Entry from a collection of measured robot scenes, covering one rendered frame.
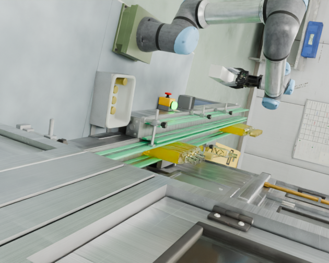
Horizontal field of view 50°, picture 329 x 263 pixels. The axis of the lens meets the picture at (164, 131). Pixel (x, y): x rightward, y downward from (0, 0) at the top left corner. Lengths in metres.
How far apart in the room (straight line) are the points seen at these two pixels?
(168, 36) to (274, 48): 0.44
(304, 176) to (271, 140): 0.93
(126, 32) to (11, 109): 0.60
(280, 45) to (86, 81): 0.74
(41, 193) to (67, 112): 0.91
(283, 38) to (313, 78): 6.08
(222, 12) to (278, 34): 0.28
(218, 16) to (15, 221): 1.23
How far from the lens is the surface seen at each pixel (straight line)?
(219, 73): 1.78
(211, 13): 1.52
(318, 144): 7.42
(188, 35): 1.48
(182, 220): 0.51
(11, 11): 1.17
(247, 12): 1.44
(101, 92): 1.47
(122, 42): 1.54
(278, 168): 7.59
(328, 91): 7.36
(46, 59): 1.28
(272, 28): 1.32
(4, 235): 0.39
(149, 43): 1.55
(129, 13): 1.56
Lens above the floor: 1.64
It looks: 24 degrees down
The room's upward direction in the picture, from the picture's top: 105 degrees clockwise
